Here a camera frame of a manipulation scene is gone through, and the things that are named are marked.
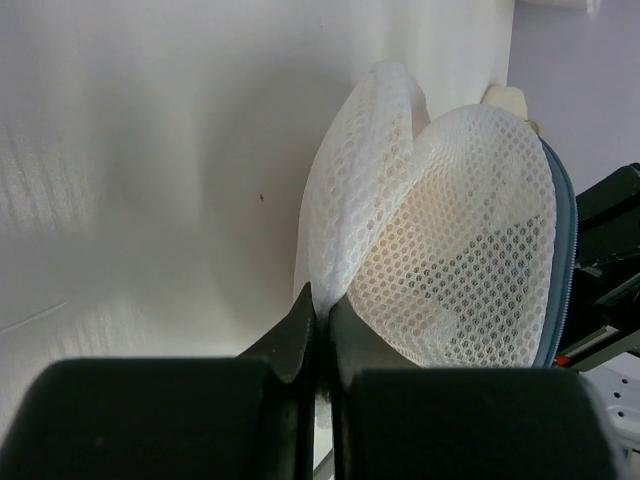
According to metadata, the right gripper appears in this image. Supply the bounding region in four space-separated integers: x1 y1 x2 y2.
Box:
554 163 639 371

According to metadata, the white mesh laundry bag blue zipper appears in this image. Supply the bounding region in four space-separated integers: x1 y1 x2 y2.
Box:
294 61 577 368

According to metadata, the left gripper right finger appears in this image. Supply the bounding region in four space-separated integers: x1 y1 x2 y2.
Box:
328 299 620 479

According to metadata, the pink bra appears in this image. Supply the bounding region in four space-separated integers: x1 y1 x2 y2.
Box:
348 176 473 338

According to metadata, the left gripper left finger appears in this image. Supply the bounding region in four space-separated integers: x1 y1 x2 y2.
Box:
13 287 316 479

